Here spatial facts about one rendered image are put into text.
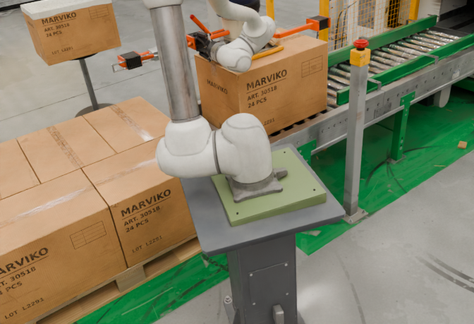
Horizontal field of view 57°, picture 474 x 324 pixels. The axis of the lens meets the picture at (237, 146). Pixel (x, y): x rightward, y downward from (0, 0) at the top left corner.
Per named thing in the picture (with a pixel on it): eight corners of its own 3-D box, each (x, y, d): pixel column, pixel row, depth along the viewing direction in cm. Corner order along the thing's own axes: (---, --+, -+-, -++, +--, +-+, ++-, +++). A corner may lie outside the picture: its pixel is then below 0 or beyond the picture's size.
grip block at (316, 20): (318, 24, 225) (318, 14, 222) (330, 27, 218) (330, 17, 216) (306, 28, 221) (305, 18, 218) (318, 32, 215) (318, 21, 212)
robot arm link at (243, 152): (274, 181, 151) (267, 125, 140) (222, 187, 153) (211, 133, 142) (271, 156, 165) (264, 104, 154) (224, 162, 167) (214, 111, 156)
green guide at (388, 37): (424, 22, 367) (426, 12, 362) (436, 25, 359) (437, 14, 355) (277, 79, 295) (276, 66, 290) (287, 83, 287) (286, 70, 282)
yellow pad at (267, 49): (271, 45, 235) (271, 36, 232) (283, 49, 228) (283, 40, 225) (219, 63, 220) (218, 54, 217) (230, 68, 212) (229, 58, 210)
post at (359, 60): (349, 207, 262) (360, 46, 209) (358, 213, 257) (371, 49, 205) (341, 212, 259) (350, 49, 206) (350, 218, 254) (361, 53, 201)
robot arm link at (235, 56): (221, 71, 196) (242, 51, 198) (242, 81, 185) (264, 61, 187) (210, 53, 188) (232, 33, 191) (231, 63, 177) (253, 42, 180)
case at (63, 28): (105, 35, 392) (93, -11, 371) (122, 46, 363) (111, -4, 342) (36, 54, 366) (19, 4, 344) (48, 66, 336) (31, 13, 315)
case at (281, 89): (281, 88, 283) (279, 27, 262) (326, 109, 254) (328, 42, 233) (202, 120, 255) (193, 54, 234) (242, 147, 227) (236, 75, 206)
